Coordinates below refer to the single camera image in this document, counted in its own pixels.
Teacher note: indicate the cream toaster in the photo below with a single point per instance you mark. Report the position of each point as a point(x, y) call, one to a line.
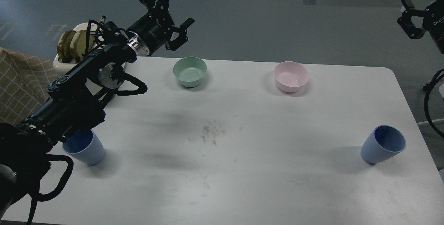
point(62, 68)

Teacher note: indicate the toast slice left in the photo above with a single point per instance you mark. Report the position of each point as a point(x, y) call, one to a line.
point(64, 46)

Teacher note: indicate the toast slice right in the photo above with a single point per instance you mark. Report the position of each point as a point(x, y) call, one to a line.
point(81, 45)

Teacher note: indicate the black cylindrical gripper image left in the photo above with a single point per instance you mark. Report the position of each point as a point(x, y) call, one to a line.
point(156, 28)

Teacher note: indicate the beige checkered cloth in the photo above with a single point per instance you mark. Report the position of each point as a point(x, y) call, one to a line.
point(23, 82)

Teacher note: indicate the pink bowl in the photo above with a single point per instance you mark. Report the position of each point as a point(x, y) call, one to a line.
point(290, 77)

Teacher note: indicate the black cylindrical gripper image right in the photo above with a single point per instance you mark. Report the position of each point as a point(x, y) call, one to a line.
point(433, 15)

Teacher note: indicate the blue cup starting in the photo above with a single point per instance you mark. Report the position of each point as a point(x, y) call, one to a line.
point(383, 143)
point(85, 146)

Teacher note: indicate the toast slice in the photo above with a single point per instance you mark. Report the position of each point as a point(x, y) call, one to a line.
point(81, 45)
point(64, 46)

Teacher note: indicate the green bowl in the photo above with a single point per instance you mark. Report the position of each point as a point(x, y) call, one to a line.
point(190, 71)

